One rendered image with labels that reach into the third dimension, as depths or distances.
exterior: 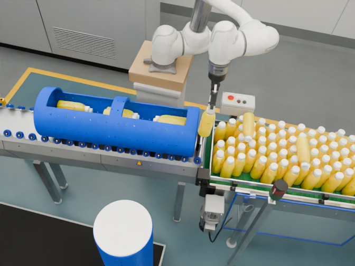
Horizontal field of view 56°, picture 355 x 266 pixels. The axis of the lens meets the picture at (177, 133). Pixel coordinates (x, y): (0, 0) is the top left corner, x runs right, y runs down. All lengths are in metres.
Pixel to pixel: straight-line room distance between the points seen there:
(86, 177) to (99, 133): 1.23
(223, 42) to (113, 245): 1.01
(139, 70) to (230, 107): 0.63
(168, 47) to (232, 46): 0.83
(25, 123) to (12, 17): 1.89
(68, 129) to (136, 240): 0.69
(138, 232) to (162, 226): 1.13
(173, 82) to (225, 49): 0.89
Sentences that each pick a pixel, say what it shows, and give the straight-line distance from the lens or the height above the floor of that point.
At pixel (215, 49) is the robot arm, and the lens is 1.33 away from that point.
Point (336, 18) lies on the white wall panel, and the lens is 4.55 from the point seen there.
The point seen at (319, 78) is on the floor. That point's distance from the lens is 4.20.
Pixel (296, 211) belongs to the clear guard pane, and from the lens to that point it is 2.06.
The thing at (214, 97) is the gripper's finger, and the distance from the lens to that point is 1.47.
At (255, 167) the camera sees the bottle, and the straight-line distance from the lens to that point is 1.92.
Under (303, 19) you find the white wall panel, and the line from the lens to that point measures 4.52.
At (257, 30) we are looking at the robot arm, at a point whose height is 1.80.
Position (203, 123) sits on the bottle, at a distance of 1.63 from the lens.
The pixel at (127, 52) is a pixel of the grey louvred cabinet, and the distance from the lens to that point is 3.54.
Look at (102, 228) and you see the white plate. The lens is 1.68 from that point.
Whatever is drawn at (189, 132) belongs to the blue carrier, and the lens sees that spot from 1.75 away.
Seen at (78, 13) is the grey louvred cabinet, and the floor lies 0.68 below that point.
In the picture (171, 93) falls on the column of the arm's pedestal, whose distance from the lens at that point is 2.21.
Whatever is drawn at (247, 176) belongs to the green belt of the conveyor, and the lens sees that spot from 2.02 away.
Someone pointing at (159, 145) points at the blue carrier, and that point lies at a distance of 1.79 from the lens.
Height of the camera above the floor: 2.59
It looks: 53 degrees down
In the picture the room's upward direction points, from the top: 6 degrees clockwise
